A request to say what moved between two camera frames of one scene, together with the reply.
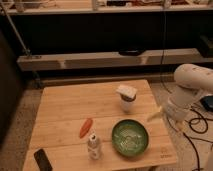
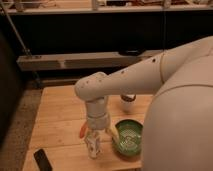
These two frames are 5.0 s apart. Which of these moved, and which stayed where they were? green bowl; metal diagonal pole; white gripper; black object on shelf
Moved: white gripper
Stayed: metal diagonal pole; green bowl; black object on shelf
